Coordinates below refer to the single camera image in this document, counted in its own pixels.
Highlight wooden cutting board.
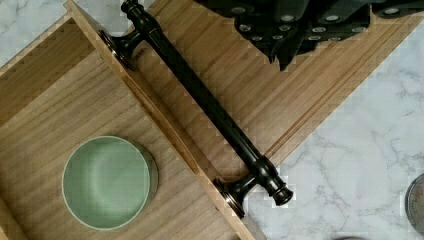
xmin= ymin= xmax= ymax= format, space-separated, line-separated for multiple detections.
xmin=140 ymin=0 xmax=423 ymax=175

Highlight light wooden drawer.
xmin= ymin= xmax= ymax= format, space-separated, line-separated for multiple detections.
xmin=1 ymin=0 xmax=265 ymax=240

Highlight green ceramic bowl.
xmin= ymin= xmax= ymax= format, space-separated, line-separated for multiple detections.
xmin=62 ymin=136 xmax=159 ymax=231

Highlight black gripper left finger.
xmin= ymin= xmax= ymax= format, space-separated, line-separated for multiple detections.
xmin=195 ymin=0 xmax=312 ymax=64

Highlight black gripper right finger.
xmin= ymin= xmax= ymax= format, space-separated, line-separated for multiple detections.
xmin=274 ymin=0 xmax=423 ymax=71

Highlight dark bronze drawer handle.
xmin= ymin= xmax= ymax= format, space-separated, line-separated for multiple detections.
xmin=99 ymin=0 xmax=293 ymax=218

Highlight grey round dish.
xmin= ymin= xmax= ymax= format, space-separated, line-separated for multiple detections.
xmin=405 ymin=174 xmax=424 ymax=236

